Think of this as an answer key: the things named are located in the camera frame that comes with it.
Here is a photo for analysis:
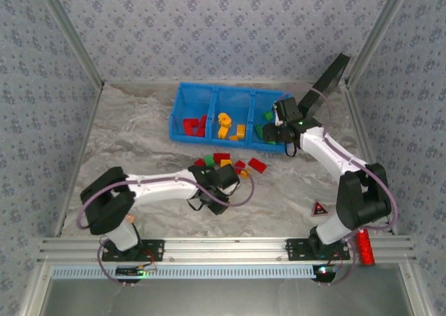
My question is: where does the blue three-compartment plastic bin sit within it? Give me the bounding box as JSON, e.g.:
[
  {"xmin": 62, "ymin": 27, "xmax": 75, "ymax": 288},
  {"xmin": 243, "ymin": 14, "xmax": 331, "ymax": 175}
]
[{"xmin": 169, "ymin": 82, "xmax": 297, "ymax": 153}]

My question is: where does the black flat tray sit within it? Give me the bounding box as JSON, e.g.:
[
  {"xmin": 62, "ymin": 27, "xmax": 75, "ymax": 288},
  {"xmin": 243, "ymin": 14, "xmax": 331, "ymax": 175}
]
[{"xmin": 300, "ymin": 52, "xmax": 351, "ymax": 121}]

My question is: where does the red triangle sign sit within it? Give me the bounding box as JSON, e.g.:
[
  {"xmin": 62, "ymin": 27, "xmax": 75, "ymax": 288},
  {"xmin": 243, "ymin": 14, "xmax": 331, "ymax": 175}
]
[{"xmin": 311, "ymin": 200, "xmax": 330, "ymax": 218}]

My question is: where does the left controller board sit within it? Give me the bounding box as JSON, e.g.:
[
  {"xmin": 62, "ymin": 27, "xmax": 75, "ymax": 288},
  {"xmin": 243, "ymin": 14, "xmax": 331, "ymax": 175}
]
[{"xmin": 116, "ymin": 265, "xmax": 157, "ymax": 283}]

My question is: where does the controller board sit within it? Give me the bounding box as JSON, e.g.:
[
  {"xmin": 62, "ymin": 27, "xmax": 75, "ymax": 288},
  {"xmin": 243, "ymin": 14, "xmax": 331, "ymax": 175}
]
[
  {"xmin": 312, "ymin": 264, "xmax": 341, "ymax": 284},
  {"xmin": 116, "ymin": 265, "xmax": 157, "ymax": 283}
]

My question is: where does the right controller board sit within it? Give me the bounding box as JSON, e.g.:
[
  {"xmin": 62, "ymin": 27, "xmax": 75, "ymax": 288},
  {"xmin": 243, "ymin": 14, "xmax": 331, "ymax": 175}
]
[{"xmin": 312, "ymin": 264, "xmax": 341, "ymax": 284}]

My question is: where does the red glitter cylinder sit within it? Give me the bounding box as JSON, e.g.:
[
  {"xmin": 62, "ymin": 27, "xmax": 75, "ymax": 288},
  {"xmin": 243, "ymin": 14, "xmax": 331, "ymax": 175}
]
[{"xmin": 355, "ymin": 229, "xmax": 376, "ymax": 266}]

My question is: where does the aluminium front rail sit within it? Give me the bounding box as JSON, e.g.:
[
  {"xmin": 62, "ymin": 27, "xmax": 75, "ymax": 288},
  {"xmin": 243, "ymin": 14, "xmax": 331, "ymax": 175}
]
[{"xmin": 36, "ymin": 236, "xmax": 417, "ymax": 264}]

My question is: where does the light blue cable duct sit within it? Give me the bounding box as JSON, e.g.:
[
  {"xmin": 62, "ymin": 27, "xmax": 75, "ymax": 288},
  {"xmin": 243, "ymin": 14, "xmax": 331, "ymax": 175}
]
[{"xmin": 51, "ymin": 264, "xmax": 318, "ymax": 280}]

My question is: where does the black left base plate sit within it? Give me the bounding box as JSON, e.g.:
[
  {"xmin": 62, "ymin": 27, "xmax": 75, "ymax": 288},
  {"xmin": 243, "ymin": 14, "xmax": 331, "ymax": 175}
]
[{"xmin": 101, "ymin": 239, "xmax": 165, "ymax": 262}]

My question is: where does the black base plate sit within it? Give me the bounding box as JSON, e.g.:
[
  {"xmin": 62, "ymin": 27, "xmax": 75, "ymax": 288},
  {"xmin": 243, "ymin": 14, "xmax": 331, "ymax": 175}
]
[
  {"xmin": 286, "ymin": 238, "xmax": 351, "ymax": 261},
  {"xmin": 101, "ymin": 239, "xmax": 165, "ymax": 262}
]

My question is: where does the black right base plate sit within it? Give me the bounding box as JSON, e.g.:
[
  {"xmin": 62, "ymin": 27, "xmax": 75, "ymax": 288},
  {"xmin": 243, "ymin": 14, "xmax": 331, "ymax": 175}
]
[{"xmin": 286, "ymin": 238, "xmax": 351, "ymax": 261}]

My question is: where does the aluminium frame post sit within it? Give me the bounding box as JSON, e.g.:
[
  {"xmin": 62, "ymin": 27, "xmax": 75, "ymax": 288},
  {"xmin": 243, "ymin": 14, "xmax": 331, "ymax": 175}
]
[
  {"xmin": 33, "ymin": 0, "xmax": 106, "ymax": 89},
  {"xmin": 344, "ymin": 0, "xmax": 416, "ymax": 89}
]

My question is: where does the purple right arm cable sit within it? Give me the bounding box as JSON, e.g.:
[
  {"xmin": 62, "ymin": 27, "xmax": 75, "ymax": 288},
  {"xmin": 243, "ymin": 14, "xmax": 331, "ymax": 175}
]
[{"xmin": 278, "ymin": 87, "xmax": 398, "ymax": 287}]

